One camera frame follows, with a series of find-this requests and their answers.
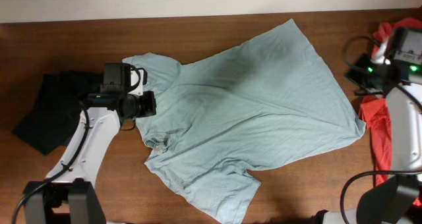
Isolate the light blue t-shirt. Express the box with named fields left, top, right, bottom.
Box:
left=125, top=20, right=365, bottom=223

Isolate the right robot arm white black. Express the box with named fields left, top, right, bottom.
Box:
left=322, top=27, right=421, bottom=224

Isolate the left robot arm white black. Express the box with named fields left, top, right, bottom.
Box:
left=12, top=63, right=156, bottom=224

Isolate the red t-shirt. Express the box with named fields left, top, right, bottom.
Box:
left=358, top=18, right=422, bottom=207

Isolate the dark navy folded garment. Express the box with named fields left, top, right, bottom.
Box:
left=12, top=70, right=103, bottom=155

